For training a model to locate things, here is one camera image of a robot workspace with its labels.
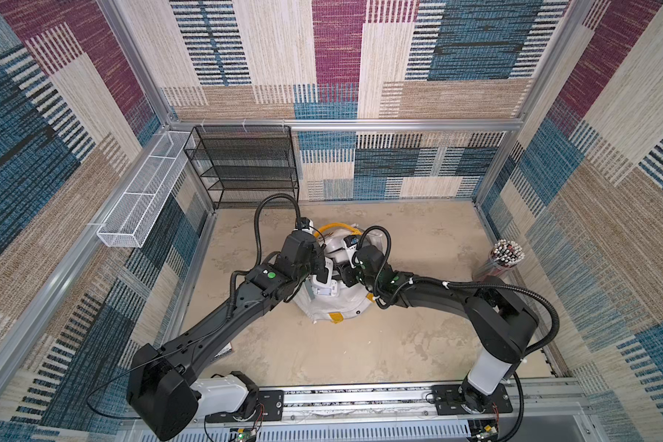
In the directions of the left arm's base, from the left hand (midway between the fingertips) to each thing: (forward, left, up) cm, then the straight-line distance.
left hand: (320, 251), depth 79 cm
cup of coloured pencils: (0, -54, -4) cm, 54 cm away
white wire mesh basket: (+18, +63, -4) cm, 66 cm away
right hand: (+3, -7, -12) cm, 15 cm away
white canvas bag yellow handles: (-7, -9, -17) cm, 20 cm away
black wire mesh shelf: (+43, +27, -2) cm, 51 cm away
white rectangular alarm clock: (-1, -8, 0) cm, 8 cm away
